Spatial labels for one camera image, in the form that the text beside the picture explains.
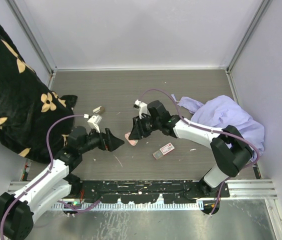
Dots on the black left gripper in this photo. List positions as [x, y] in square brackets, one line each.
[107, 141]

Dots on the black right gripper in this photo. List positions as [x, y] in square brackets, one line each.
[138, 131]

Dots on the pink stapler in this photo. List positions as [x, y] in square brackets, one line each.
[132, 142]

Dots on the beige stapler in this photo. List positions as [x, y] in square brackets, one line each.
[99, 110]

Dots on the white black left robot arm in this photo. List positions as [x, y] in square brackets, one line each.
[20, 210]

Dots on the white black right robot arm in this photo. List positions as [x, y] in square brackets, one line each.
[230, 150]

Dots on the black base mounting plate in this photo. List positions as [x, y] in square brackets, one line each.
[141, 191]

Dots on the lavender crumpled cloth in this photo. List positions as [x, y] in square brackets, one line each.
[221, 112]

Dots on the black floral blanket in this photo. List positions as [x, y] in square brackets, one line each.
[35, 121]

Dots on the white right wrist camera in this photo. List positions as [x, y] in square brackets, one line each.
[142, 108]

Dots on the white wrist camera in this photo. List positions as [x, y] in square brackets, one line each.
[142, 108]
[93, 121]

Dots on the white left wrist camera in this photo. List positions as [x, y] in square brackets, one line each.
[93, 121]

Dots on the white slotted cable duct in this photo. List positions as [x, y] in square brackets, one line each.
[157, 206]

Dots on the aluminium front rail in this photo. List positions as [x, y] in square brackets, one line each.
[247, 189]

